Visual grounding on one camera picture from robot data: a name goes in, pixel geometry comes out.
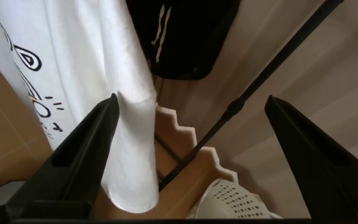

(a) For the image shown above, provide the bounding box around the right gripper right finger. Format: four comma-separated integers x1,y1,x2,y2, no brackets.
264,95,358,218

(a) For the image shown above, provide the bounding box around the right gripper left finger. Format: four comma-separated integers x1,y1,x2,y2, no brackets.
6,93,121,219

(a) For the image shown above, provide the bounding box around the white printed garment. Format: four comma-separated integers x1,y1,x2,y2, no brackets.
0,0,160,214

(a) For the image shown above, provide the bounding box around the black garment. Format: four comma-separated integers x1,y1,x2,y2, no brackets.
125,0,241,81

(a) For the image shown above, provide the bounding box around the white laundry basket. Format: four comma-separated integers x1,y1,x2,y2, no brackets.
186,177,282,219

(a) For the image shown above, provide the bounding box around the black clothes rack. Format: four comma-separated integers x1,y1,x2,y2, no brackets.
154,0,346,191

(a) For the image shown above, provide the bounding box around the beige curtain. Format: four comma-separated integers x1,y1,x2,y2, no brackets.
154,0,358,218

